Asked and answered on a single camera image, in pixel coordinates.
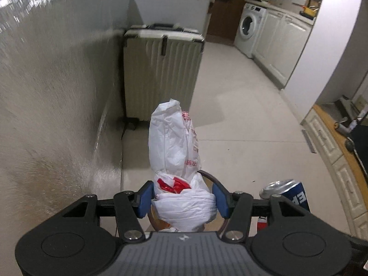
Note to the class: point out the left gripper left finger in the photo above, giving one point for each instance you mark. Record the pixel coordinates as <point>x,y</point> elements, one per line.
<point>129,208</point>

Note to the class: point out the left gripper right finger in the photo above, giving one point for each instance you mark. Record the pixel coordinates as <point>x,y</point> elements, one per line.
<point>236,209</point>

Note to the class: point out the white plastic bag red print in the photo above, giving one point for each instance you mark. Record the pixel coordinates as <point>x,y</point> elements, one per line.
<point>172,142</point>

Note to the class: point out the crushed blue soda can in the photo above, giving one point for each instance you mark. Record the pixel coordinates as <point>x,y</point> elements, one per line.
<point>289,188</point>

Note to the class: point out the red cigarette pack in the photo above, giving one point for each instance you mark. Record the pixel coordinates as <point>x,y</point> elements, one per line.
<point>261,223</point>

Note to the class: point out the yellow trash bin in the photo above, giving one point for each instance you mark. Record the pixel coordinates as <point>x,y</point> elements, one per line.
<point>185,205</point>

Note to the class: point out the low white wood-top cabinet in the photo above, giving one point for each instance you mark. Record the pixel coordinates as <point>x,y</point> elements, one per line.
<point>344,169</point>

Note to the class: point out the cream ribbed suitcase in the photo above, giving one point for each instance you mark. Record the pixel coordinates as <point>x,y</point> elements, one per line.
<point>161,62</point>

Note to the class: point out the white kitchen cabinets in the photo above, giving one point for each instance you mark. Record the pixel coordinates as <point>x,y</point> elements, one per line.
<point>281,40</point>

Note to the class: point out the white washing machine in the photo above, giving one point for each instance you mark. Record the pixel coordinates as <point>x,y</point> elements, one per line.
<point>248,29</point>

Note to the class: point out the brown entrance door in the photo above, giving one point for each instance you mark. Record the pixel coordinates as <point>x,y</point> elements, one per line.
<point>224,21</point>

